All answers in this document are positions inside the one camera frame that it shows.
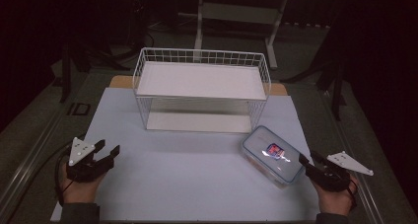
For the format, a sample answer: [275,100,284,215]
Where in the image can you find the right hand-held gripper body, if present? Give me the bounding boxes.
[305,150,375,193]

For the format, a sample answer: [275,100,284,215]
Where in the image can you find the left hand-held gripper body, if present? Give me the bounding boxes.
[65,136,114,184]

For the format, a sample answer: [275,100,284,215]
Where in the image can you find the clear plastic food container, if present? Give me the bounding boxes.
[241,124,306,187]

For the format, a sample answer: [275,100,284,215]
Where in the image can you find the white wire shelf rack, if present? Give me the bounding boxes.
[132,46,272,134]

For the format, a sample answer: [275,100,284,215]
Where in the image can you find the person's left hand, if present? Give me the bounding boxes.
[60,164,106,205]

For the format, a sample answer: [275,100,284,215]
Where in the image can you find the person's right hand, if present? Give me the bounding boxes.
[310,175,360,217]

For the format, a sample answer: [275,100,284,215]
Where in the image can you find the black floor socket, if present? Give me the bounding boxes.
[67,102,92,116]

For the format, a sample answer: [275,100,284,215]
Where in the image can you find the black tripod stand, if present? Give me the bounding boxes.
[58,20,132,104]
[279,20,356,121]

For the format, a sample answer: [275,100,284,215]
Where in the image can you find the white metal stand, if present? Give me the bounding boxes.
[193,0,290,70]

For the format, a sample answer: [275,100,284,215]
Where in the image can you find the black cable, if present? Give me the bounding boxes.
[4,133,87,224]
[347,179,359,210]

